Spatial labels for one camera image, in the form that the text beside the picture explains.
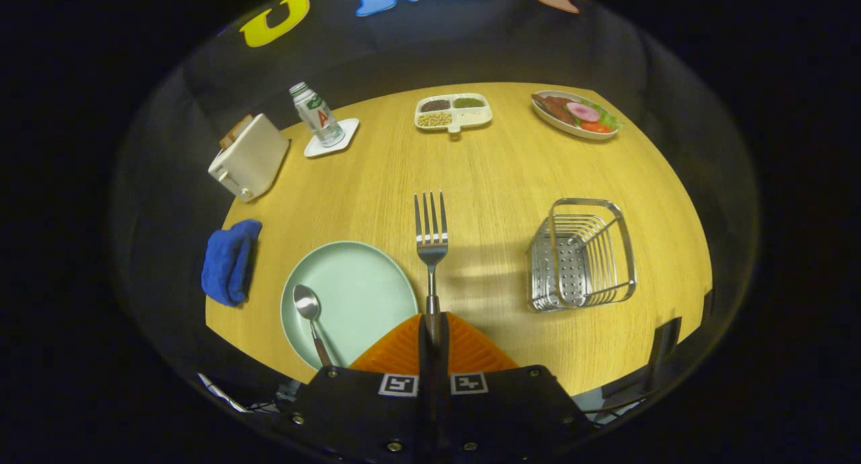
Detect pale green plate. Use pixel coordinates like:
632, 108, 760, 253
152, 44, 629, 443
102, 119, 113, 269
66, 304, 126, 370
280, 241, 420, 372

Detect white square coaster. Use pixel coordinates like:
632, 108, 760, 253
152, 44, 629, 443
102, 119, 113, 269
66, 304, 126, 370
304, 118, 360, 158

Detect spoon with brown handle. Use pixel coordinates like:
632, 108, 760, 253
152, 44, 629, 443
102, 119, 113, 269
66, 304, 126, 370
293, 284, 335, 369

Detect white divided tray with beans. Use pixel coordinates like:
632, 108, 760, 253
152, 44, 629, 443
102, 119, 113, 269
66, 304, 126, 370
414, 93, 493, 134

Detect toast slice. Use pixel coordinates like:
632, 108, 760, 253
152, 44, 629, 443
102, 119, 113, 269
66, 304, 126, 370
219, 113, 255, 150

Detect white drink bottle red label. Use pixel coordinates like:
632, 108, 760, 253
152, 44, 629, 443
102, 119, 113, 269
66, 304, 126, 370
289, 81, 346, 148

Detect blue cloth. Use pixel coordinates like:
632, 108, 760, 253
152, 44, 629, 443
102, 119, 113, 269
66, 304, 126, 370
200, 219, 263, 307

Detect fork with brown handle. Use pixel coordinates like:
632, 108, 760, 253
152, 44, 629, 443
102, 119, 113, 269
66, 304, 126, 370
413, 191, 449, 347

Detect tangle of black cables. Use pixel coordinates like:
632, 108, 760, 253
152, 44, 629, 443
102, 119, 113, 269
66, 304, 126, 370
246, 382, 300, 414

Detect metal wire basket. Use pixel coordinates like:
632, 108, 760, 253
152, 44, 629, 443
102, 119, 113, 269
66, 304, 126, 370
526, 197, 638, 313

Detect white toaster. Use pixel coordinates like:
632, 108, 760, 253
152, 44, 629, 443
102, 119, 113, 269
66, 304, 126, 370
208, 113, 291, 203

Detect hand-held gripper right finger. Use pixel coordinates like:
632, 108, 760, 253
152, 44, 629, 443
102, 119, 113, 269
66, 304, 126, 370
434, 311, 596, 461

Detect white plate with food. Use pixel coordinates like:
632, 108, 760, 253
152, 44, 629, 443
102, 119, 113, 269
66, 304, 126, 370
531, 90, 623, 141

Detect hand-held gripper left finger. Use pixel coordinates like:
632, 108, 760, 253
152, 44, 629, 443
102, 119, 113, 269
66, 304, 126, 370
272, 313, 435, 461

